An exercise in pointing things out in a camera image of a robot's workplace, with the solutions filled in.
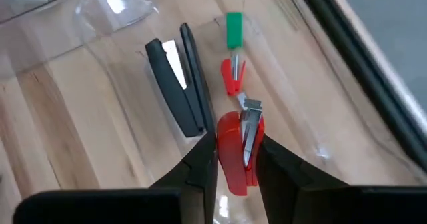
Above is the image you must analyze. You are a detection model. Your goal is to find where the black stapler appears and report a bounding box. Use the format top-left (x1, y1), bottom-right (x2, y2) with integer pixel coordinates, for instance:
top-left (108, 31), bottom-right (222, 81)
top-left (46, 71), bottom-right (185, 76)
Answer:
top-left (144, 21), bottom-right (217, 139)

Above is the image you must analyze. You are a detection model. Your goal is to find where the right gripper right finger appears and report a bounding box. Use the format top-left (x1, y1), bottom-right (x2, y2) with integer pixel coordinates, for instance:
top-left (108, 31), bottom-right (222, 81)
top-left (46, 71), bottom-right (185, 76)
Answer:
top-left (255, 133), bottom-right (427, 224)

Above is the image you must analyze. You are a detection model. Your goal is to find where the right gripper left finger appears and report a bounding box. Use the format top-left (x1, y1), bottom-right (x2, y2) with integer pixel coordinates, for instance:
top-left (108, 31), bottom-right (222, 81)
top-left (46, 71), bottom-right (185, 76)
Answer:
top-left (12, 131), bottom-right (219, 224)

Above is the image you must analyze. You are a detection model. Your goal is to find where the red mini stapler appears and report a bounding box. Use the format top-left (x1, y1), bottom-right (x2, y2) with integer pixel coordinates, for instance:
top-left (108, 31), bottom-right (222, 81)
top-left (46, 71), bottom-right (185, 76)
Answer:
top-left (220, 52), bottom-right (247, 97)
top-left (216, 91), bottom-right (266, 197)

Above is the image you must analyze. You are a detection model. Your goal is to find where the green mini stapler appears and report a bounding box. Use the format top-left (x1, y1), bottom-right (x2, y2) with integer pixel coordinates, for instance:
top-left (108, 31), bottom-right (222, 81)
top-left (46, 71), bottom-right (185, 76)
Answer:
top-left (226, 11), bottom-right (244, 50)

